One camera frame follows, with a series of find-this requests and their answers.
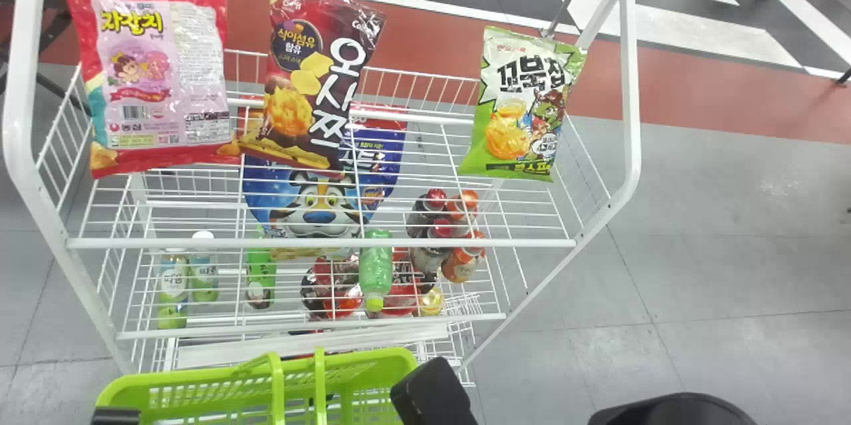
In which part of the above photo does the yellow can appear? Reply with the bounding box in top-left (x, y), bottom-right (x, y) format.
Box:
top-left (417, 286), bottom-right (445, 318)

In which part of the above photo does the blue cereal bag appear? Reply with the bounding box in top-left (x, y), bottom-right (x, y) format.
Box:
top-left (241, 102), bottom-right (408, 241)

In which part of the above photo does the white wire rack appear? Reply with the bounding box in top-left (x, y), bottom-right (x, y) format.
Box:
top-left (2, 0), bottom-right (654, 389)

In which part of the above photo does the pale green bottle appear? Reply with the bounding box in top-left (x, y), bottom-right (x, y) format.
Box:
top-left (189, 231), bottom-right (221, 305)
top-left (157, 248), bottom-right (191, 331)

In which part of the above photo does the green basket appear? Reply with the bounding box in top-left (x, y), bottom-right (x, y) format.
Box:
top-left (93, 347), bottom-right (420, 425)

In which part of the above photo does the orange bottle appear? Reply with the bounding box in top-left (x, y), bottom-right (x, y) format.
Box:
top-left (446, 189), bottom-right (481, 224)
top-left (441, 230), bottom-right (487, 284)

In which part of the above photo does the dark red snack packet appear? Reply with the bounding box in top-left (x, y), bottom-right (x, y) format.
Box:
top-left (235, 0), bottom-right (387, 178)

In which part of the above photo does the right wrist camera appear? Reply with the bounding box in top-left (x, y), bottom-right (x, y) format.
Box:
top-left (390, 356), bottom-right (479, 425)

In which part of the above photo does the green snack packet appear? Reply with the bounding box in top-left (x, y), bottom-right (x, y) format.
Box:
top-left (457, 26), bottom-right (588, 184)

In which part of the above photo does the black bottle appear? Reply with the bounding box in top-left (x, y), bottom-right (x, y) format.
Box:
top-left (408, 219), bottom-right (457, 277)
top-left (406, 188), bottom-right (448, 240)

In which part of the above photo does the red noodle cup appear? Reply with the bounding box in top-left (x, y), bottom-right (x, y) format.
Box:
top-left (300, 255), bottom-right (364, 321)
top-left (382, 251), bottom-right (427, 318)

